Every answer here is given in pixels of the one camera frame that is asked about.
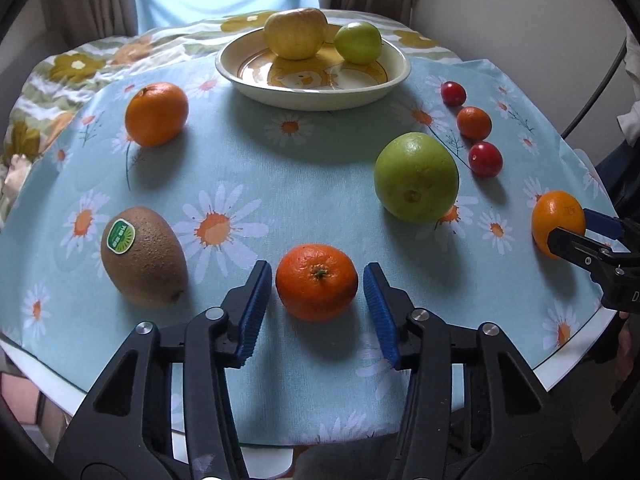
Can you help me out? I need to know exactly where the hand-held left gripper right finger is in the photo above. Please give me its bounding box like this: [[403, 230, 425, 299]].
[[363, 261, 585, 480]]

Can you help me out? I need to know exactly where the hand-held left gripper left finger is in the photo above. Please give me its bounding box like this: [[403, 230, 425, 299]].
[[52, 260, 273, 480]]

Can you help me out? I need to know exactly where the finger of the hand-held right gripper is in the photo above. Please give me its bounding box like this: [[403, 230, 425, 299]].
[[582, 208, 626, 246], [547, 226, 618, 272]]

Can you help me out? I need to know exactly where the orange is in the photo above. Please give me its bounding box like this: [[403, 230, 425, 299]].
[[124, 82, 190, 148], [531, 190, 587, 260]]

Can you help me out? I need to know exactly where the dark orange mandarin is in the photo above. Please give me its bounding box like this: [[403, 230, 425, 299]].
[[275, 243, 360, 322]]

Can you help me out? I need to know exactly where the brown kiwi with green sticker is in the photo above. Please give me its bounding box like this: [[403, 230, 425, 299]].
[[100, 206, 189, 308]]

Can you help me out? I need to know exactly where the red cherry tomato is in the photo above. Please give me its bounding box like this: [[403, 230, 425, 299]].
[[468, 141, 504, 178], [440, 80, 467, 107]]

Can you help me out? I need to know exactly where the orange cherry tomato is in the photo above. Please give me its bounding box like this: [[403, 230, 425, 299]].
[[457, 106, 493, 142]]

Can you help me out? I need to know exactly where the cream ceramic bowl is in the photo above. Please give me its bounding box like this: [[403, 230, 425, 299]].
[[215, 24, 412, 110]]

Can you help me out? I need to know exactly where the small green apple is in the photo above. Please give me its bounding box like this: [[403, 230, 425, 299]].
[[333, 21, 383, 65]]

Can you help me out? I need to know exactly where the yellow apple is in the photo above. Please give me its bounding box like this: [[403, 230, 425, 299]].
[[263, 7, 329, 60]]

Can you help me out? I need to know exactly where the white round table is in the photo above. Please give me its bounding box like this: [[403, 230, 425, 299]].
[[0, 305, 621, 461]]

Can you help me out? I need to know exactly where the white cloth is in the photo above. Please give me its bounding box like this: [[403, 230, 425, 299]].
[[617, 25, 640, 146]]

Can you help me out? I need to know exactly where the light blue daisy tablecloth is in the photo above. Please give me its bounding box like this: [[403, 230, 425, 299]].
[[0, 52, 621, 446]]

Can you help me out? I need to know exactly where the black curved bar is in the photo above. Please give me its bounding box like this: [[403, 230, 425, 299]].
[[560, 35, 631, 138]]

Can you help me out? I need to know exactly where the cream fleece cloth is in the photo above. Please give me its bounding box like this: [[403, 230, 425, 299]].
[[0, 152, 36, 211]]

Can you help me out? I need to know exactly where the striped floral blanket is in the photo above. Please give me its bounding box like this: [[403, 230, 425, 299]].
[[0, 10, 466, 221]]

